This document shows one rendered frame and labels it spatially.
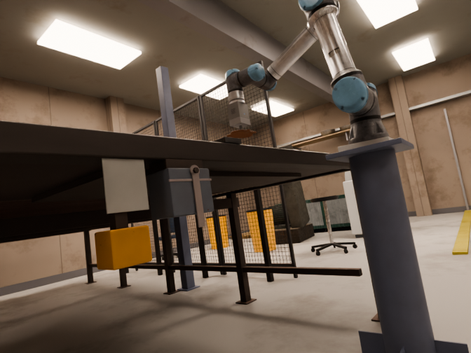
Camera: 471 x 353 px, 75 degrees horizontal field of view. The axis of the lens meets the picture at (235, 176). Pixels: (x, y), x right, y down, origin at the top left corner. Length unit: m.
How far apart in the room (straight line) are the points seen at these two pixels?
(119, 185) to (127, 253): 0.15
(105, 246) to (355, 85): 0.93
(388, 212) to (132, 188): 0.90
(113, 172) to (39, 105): 5.67
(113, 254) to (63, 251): 5.34
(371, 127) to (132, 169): 0.90
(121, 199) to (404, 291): 1.00
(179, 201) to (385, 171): 0.79
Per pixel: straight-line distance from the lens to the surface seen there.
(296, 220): 5.76
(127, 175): 0.73
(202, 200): 0.81
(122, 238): 0.68
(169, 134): 3.35
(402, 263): 1.27
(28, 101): 6.32
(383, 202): 1.24
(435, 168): 8.39
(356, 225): 5.42
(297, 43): 1.51
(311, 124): 9.29
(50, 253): 5.93
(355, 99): 1.17
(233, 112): 1.44
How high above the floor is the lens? 0.70
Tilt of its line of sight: 7 degrees up
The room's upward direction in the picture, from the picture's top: 8 degrees counter-clockwise
